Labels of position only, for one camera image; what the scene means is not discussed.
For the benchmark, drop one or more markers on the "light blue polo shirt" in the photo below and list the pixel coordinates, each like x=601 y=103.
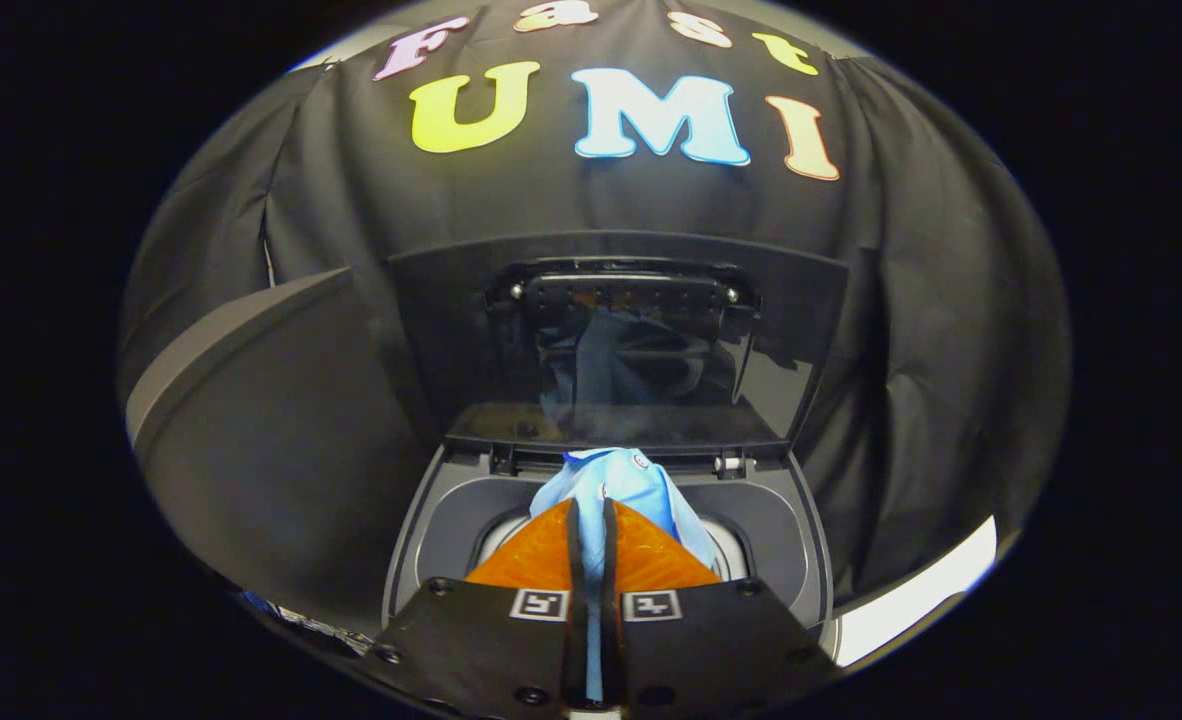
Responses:
x=621 y=480

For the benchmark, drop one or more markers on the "grey washing machine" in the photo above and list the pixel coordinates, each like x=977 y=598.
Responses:
x=771 y=520

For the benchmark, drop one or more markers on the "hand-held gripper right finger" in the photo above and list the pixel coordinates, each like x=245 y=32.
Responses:
x=721 y=650

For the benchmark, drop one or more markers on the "black backdrop cloth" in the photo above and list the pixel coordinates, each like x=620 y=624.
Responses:
x=951 y=350

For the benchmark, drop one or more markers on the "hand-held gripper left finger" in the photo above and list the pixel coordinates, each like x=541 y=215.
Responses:
x=481 y=650

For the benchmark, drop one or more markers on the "grey cabinet with black top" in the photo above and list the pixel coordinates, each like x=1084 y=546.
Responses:
x=271 y=440

